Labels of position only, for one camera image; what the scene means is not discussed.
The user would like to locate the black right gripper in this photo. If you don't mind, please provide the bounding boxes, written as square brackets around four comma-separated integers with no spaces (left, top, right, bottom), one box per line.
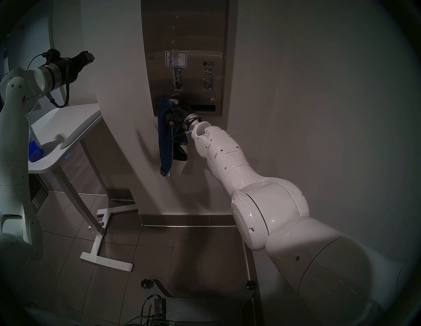
[173,100,194,127]

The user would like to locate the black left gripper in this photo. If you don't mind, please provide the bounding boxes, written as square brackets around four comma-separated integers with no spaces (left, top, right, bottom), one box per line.
[62,51,95,85]

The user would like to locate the dark blue cloth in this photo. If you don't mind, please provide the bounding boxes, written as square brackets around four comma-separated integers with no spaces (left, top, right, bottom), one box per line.
[157,93,189,178]

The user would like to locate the dark metal robot base platform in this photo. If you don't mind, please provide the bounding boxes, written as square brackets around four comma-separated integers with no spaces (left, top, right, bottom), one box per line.
[141,279,263,326]

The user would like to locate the white rectangular dispenser label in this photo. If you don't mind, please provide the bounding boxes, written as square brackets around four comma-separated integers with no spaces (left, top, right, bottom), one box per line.
[165,52,187,68]

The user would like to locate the white side table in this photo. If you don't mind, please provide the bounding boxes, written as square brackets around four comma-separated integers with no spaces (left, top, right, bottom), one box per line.
[28,104,137,272]

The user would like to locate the clear spray bottle blue liquid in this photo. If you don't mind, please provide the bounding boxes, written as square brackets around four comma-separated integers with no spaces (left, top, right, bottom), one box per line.
[28,122,45,163]

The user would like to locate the thick black left wrist cable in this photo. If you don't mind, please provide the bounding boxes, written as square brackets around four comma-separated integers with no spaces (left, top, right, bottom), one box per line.
[46,82,70,108]

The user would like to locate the thin black left camera cable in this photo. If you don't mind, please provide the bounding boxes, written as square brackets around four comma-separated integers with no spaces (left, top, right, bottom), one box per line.
[27,54,46,69]

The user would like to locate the stainless steel wall dispenser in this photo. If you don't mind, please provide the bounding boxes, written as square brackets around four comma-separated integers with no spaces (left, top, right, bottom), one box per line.
[141,0,230,116]

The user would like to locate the black base cable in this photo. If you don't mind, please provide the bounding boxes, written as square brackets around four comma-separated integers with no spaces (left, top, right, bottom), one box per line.
[141,295,161,321]

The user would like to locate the green base cable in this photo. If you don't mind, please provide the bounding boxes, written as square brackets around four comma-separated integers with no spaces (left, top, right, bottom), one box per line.
[120,315,165,326]

